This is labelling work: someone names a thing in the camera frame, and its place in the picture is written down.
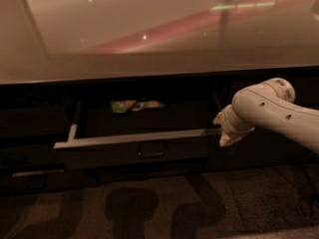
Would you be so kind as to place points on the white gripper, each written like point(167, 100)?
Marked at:
point(227, 125)

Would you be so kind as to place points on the grey drawer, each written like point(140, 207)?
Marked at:
point(124, 174)
point(32, 121)
point(178, 131)
point(71, 179)
point(21, 155)

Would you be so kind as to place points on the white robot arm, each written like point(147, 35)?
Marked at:
point(269, 105)

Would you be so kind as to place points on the green snack bag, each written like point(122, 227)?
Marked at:
point(122, 107)

